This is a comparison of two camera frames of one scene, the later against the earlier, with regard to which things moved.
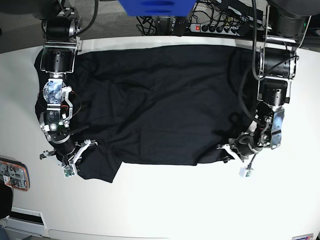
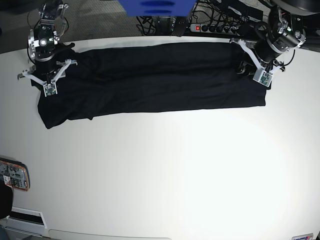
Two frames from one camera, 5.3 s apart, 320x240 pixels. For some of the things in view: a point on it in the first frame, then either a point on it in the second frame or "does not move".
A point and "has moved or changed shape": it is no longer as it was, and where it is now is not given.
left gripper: [68, 154] → [47, 73]
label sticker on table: [308, 236] does not move
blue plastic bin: [156, 8] does not move
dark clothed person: [6, 200] does not move
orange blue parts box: [14, 173] does not move
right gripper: [245, 147] → [262, 71]
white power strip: [214, 29] does not move
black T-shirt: [157, 105] has moved or changed shape
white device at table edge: [26, 221] does not move
